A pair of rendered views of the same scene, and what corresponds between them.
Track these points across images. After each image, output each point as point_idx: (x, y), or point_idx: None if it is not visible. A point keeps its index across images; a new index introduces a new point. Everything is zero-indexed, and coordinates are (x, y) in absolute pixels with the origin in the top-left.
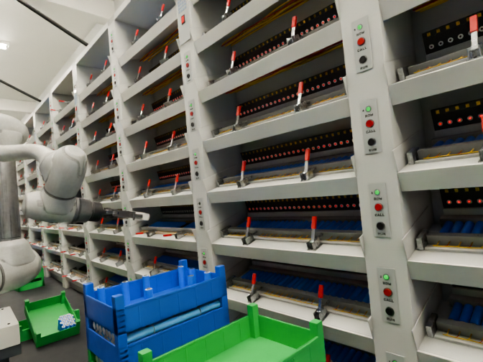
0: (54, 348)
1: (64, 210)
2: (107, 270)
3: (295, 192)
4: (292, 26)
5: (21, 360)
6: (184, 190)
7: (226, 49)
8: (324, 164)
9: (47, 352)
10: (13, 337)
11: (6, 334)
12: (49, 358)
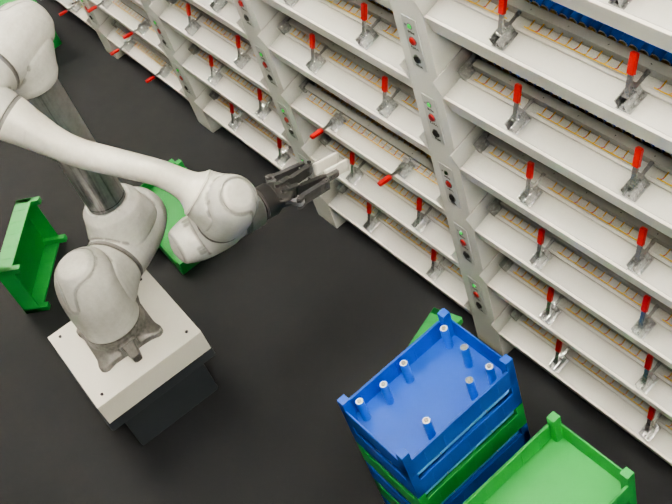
0: (214, 278)
1: (235, 242)
2: (234, 105)
3: (619, 273)
4: (627, 72)
5: (180, 307)
6: (403, 106)
7: None
8: (669, 245)
9: (208, 287)
10: (201, 346)
11: (192, 346)
12: (219, 302)
